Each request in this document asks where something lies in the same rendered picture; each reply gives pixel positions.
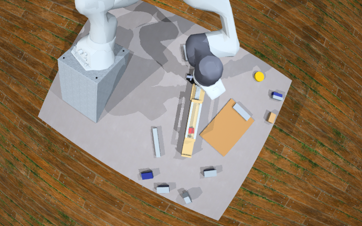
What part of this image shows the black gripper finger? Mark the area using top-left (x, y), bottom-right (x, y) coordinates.
top-left (186, 73), bottom-right (197, 87)

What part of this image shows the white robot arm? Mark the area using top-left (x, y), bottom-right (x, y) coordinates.
top-left (71, 0), bottom-right (239, 100)

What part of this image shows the yellow short cylinder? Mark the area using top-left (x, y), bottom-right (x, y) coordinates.
top-left (254, 72), bottom-right (264, 82)

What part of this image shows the small tan block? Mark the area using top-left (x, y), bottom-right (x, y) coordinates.
top-left (266, 113), bottom-right (276, 123)

